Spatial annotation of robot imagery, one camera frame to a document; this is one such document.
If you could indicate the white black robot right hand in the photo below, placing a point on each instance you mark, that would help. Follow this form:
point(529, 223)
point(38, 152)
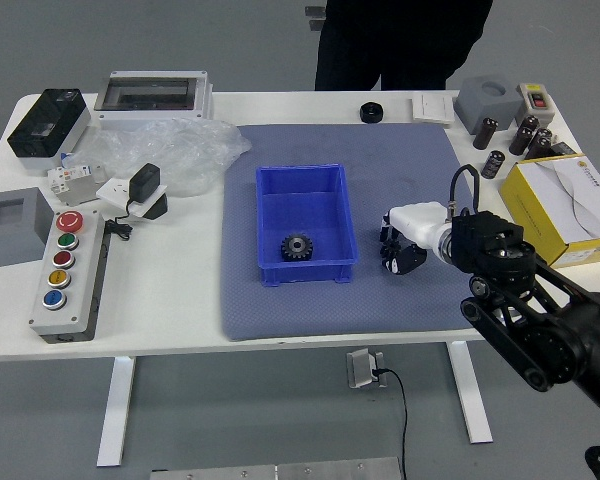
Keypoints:
point(417, 222)

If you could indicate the small black gear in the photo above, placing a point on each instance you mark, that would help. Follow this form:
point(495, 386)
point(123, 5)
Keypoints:
point(392, 248)

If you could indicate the big black gear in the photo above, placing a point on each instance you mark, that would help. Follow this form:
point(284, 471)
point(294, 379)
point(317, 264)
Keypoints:
point(297, 248)

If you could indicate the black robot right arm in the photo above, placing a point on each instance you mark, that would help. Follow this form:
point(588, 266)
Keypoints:
point(495, 250)

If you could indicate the yellow white cardboard box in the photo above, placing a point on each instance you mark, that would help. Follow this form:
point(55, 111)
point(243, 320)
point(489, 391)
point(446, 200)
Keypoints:
point(565, 200)

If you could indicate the grey distribution box clear lid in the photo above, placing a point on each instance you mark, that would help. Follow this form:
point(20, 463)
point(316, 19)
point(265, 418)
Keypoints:
point(150, 95)

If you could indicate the grey five-button control box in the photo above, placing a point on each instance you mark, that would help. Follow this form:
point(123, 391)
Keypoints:
point(62, 300)

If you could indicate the grey-blue mat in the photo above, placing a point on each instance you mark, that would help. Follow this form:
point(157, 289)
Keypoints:
point(380, 310)

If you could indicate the brown cylindrical capacitor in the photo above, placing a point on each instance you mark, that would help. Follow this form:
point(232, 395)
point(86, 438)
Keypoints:
point(530, 122)
point(520, 141)
point(485, 134)
point(540, 144)
point(494, 165)

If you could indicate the blue plastic bin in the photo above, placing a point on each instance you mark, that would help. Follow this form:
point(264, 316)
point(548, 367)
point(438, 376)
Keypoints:
point(305, 210)

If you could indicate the grey block with round hole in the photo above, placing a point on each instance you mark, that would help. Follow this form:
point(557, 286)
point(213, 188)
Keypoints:
point(485, 97)

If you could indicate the silver floor socket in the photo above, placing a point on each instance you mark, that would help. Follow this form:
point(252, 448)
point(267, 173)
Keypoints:
point(361, 367)

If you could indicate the small flat black component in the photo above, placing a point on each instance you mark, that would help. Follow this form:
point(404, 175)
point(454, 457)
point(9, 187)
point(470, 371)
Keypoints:
point(565, 149)

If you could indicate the white table leg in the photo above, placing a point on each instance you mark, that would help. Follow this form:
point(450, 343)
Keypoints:
point(115, 410)
point(472, 395)

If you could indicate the person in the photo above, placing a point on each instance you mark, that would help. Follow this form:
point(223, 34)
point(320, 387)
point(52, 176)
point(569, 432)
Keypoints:
point(405, 40)

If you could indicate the clear plastic bag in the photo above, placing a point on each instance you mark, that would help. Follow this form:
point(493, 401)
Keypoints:
point(180, 150)

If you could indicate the black power adapter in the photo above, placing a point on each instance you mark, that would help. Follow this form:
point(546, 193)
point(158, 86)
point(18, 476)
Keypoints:
point(144, 182)

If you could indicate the grey metal plate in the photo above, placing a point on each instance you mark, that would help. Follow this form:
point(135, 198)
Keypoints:
point(280, 470)

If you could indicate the white circuit breaker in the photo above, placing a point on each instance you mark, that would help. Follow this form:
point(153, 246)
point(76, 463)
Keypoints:
point(75, 182)

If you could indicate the grey block with square hole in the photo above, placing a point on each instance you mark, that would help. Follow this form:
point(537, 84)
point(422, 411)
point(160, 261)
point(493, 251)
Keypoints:
point(15, 235)

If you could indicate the white wall switch panel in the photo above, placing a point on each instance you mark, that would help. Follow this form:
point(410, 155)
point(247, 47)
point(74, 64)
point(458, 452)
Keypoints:
point(432, 109)

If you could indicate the grey two-button switch box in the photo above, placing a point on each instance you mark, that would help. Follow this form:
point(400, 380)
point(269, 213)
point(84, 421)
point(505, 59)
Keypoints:
point(536, 100)

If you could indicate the grey metal bracket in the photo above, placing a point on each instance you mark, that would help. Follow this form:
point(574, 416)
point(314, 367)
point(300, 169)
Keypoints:
point(315, 17)

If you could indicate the black enclosure with grey base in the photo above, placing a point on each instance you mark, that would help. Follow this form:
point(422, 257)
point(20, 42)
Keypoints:
point(45, 125)

